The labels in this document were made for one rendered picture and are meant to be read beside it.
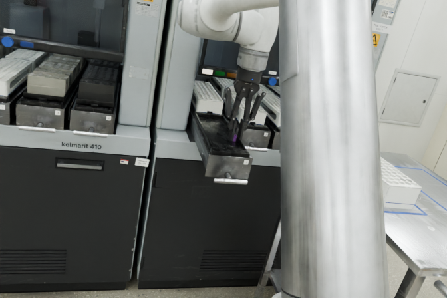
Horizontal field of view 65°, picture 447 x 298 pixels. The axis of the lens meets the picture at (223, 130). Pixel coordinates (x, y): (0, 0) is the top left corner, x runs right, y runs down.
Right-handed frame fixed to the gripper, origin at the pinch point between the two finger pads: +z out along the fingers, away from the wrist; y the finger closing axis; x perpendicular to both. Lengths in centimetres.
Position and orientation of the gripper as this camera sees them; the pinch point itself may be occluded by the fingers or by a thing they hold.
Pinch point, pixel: (237, 130)
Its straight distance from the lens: 113.1
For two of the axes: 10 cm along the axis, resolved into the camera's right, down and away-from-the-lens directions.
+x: 2.2, 3.8, -9.0
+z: -1.9, 9.2, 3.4
